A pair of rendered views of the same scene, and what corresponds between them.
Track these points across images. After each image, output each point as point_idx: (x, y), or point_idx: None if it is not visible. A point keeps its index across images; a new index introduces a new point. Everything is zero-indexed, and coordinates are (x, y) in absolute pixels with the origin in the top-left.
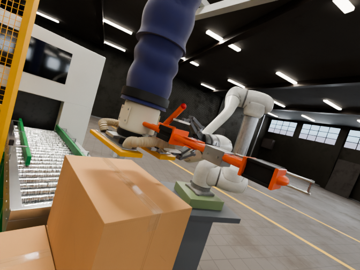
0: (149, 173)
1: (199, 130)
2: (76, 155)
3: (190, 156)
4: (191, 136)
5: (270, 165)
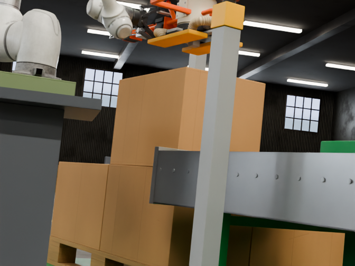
0: (157, 72)
1: (142, 10)
2: (255, 81)
3: (141, 35)
4: (147, 18)
5: None
